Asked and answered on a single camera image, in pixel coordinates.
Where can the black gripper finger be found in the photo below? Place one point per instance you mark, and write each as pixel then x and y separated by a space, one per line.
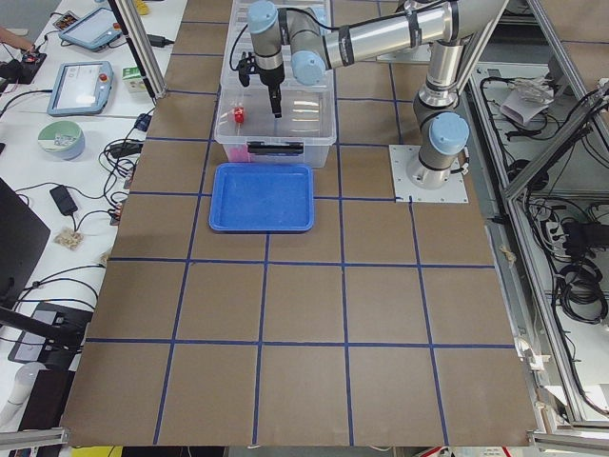
pixel 275 99

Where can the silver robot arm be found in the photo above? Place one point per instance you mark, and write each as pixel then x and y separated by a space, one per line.
pixel 453 29

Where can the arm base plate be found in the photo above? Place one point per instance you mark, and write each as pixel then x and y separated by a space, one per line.
pixel 414 183
pixel 419 56

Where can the red block under lid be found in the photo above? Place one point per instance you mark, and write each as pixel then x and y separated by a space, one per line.
pixel 239 115

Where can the clear plastic storage box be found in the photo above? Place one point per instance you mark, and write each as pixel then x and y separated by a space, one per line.
pixel 308 117

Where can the black box latch handle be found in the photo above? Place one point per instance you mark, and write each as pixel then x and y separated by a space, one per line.
pixel 286 149

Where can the blue teach pendant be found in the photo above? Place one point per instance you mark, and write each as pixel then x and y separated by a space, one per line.
pixel 94 31
pixel 81 88

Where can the aluminium frame post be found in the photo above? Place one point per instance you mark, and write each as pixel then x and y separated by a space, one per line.
pixel 134 31

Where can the green white carton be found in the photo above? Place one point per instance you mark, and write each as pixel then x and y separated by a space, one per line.
pixel 133 80

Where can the green round bowl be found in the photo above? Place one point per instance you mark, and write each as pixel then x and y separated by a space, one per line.
pixel 62 139

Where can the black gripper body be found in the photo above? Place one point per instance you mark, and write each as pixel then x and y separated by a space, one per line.
pixel 272 80

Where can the red block in box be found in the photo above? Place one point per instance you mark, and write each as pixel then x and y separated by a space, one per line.
pixel 239 154

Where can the blue plastic tray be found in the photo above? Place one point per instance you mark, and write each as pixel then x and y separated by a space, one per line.
pixel 249 197

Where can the black power adapter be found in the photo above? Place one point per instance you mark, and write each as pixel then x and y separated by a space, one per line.
pixel 159 41
pixel 63 200

